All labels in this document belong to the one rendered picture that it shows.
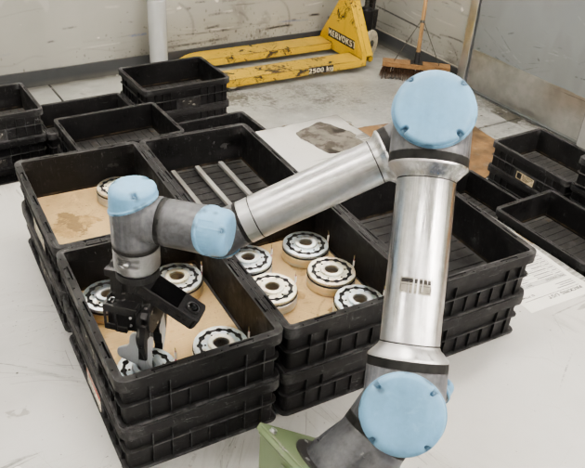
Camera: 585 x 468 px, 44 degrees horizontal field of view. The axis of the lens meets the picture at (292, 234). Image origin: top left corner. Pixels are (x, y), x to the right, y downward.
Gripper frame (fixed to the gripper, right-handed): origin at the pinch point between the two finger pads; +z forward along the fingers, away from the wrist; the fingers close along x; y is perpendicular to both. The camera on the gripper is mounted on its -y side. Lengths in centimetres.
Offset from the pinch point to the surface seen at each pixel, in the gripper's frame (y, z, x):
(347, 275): -28.9, -0.8, -34.4
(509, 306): -63, 5, -42
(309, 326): -25.7, -7.5, -8.2
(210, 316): -4.6, 2.0, -16.7
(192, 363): -9.3, -7.5, 6.3
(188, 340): -3.0, 2.0, -8.8
